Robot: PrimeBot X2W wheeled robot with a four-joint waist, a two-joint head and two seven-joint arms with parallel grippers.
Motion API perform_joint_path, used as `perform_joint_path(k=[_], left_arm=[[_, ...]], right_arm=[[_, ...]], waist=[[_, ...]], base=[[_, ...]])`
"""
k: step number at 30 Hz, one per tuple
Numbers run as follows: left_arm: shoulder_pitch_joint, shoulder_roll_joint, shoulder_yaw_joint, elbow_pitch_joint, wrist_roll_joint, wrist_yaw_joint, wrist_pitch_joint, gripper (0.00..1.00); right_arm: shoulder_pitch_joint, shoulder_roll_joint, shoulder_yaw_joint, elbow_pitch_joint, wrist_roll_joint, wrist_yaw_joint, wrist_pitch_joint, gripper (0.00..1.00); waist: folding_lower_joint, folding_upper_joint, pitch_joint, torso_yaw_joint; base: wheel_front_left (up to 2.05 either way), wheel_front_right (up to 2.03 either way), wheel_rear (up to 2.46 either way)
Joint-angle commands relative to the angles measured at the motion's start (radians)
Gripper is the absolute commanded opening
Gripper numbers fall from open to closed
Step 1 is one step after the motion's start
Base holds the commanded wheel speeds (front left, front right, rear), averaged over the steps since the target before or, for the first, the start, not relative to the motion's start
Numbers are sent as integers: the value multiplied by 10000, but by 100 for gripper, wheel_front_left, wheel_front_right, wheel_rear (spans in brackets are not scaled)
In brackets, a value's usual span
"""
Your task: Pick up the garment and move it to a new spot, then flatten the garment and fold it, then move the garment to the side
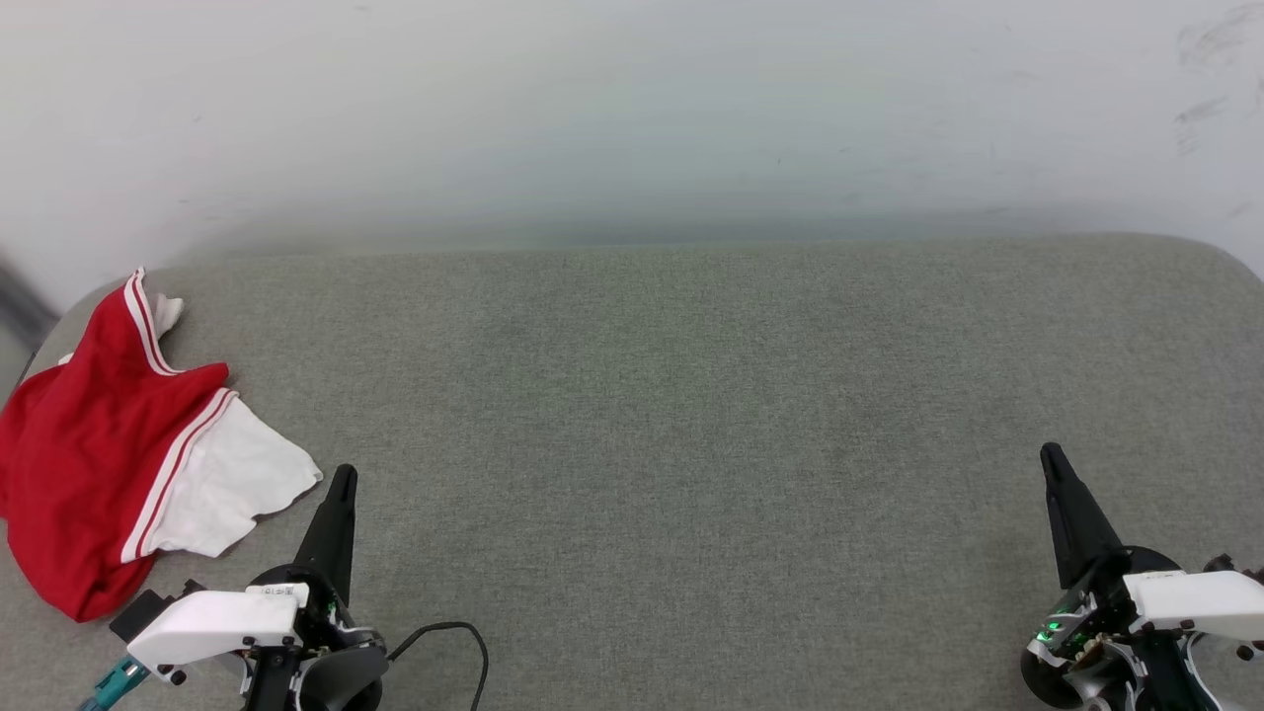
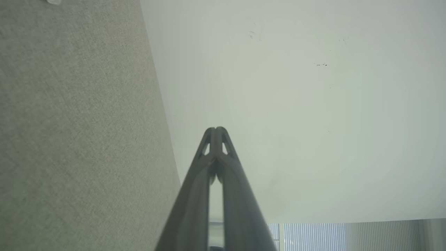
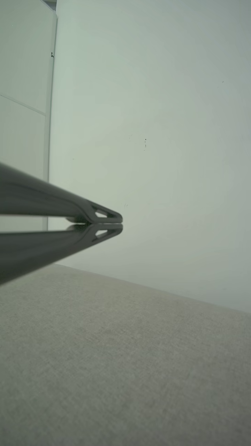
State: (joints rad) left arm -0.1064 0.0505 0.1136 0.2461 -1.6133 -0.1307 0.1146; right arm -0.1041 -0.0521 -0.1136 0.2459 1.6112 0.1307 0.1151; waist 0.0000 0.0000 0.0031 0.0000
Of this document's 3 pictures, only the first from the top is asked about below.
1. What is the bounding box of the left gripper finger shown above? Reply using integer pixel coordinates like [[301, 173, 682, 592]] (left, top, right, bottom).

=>
[[293, 464, 358, 605]]

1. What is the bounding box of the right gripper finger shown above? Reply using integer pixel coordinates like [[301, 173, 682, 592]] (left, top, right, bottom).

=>
[[1040, 441, 1125, 591]]

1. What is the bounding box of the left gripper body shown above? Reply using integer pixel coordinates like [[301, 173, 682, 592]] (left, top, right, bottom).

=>
[[109, 563, 388, 711]]

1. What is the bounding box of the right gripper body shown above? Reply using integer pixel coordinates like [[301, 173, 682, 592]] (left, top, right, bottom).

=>
[[1032, 546, 1264, 711]]

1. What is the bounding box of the red and white basketball jersey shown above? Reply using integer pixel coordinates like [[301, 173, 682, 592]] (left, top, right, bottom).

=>
[[0, 267, 324, 623]]

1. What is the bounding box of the teal cable connector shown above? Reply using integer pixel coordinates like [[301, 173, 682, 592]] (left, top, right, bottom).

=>
[[77, 659, 151, 711]]

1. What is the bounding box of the thin black cable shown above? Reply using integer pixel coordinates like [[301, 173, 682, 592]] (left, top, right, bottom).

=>
[[388, 621, 491, 711]]

